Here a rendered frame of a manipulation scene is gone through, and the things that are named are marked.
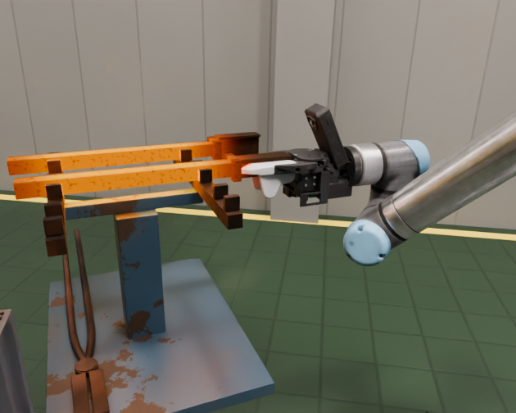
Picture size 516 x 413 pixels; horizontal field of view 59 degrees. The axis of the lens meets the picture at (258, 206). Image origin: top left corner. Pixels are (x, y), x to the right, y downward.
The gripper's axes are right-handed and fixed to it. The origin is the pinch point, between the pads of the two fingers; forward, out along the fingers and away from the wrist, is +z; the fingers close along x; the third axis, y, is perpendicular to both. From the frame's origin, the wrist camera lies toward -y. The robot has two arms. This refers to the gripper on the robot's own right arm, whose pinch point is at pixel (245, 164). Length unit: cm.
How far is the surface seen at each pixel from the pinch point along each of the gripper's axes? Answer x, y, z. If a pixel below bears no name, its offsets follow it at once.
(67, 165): 10.4, 0.7, 26.4
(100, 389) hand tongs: -13.9, 25.2, 25.8
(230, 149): 11.9, 0.6, -1.6
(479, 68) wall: 130, 0, -188
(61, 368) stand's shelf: -6.2, 26.4, 30.7
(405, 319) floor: 59, 94, -96
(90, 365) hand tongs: -8.6, 25.2, 26.8
